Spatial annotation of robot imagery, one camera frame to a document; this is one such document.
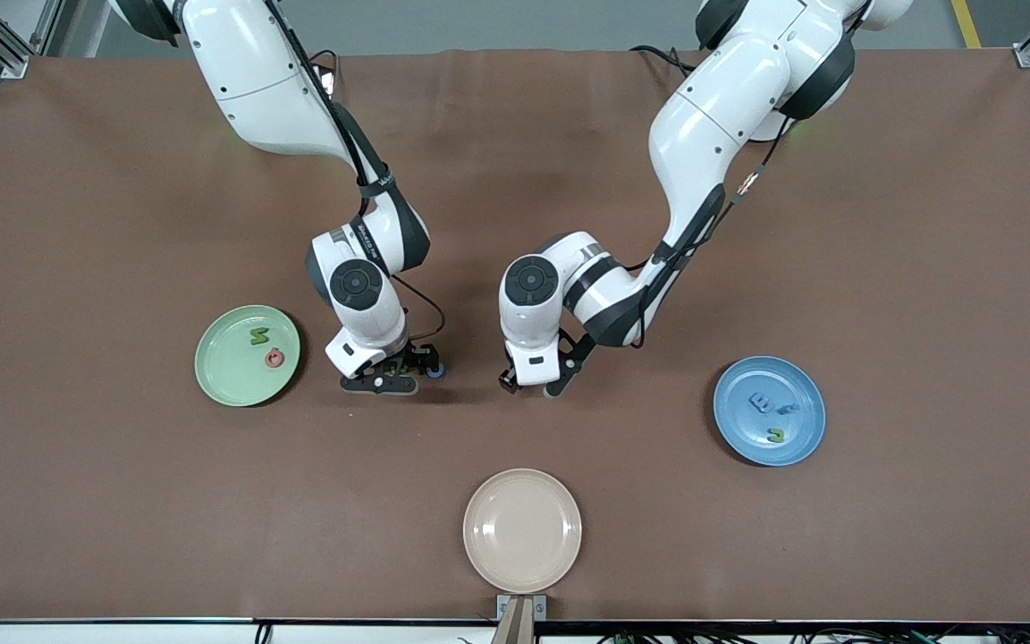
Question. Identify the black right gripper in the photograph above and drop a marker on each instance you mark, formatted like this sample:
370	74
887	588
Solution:
416	355

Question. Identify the green foam letter B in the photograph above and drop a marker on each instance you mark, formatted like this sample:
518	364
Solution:
401	364

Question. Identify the pink foam letter Q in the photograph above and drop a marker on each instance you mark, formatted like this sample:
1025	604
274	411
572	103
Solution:
267	360

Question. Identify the green foam letter N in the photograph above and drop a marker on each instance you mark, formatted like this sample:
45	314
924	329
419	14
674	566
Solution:
259	336

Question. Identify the blue foam letter m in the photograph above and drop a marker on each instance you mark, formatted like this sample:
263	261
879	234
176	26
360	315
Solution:
761	402

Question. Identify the green foam letter u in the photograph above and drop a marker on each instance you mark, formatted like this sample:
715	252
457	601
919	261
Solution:
776	440

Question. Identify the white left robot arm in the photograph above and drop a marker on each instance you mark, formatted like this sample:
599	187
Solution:
730	98

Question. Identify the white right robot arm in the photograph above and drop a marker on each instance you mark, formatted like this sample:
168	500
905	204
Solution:
256	72

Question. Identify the beige plate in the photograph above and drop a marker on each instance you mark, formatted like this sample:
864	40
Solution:
522	531

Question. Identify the green plate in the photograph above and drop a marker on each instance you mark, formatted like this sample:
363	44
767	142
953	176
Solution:
229	376

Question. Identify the blue plate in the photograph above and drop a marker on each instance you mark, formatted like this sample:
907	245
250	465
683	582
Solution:
747	438

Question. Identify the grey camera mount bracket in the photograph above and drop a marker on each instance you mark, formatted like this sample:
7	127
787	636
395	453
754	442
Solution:
521	610

